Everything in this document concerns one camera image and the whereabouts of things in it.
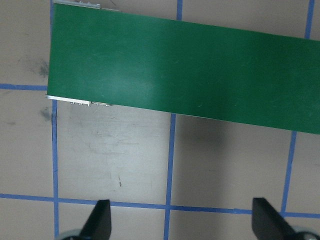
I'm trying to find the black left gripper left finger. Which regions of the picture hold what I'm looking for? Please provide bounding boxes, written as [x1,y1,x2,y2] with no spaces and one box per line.
[79,199,111,240]

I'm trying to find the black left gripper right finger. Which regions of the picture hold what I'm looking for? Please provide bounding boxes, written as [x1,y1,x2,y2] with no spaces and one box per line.
[251,197,296,240]

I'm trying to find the green conveyor belt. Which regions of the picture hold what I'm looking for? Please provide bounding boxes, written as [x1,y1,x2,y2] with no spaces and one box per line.
[47,0,320,134]

